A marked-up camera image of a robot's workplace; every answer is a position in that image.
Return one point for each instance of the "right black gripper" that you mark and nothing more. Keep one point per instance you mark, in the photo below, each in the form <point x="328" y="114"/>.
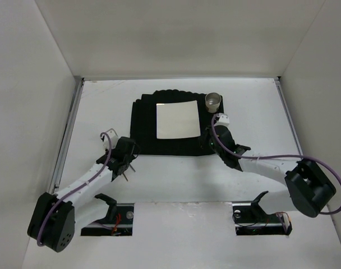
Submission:
<point x="208" y="140"/>

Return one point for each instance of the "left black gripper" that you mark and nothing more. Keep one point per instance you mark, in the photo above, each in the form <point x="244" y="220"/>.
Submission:
<point x="121" y="165"/>

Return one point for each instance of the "black cloth placemat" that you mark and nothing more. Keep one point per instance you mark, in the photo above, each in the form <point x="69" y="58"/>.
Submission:
<point x="143" y="125"/>

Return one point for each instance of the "metal cup with paper sleeve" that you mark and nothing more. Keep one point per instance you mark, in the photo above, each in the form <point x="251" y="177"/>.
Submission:
<point x="212" y="102"/>

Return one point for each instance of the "square white plate black rim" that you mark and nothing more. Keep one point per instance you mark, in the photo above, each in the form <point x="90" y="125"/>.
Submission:
<point x="177" y="120"/>

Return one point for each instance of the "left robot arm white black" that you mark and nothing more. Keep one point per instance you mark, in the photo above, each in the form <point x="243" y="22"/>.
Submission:
<point x="59" y="216"/>

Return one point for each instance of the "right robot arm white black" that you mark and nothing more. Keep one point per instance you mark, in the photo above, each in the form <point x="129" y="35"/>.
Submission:
<point x="308" y="187"/>

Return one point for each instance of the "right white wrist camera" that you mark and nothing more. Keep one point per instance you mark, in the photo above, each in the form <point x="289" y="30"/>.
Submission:
<point x="221" y="119"/>

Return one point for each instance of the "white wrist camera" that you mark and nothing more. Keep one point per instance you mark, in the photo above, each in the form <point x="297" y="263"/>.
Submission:
<point x="109" y="141"/>
<point x="221" y="119"/>

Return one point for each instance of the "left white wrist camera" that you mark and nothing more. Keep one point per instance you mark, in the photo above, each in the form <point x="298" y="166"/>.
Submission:
<point x="109" y="141"/>

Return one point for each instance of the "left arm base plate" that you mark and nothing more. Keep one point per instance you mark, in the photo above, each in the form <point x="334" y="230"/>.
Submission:
<point x="120" y="225"/>

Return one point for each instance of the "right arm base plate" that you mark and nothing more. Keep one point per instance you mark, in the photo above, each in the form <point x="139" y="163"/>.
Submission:
<point x="252" y="220"/>

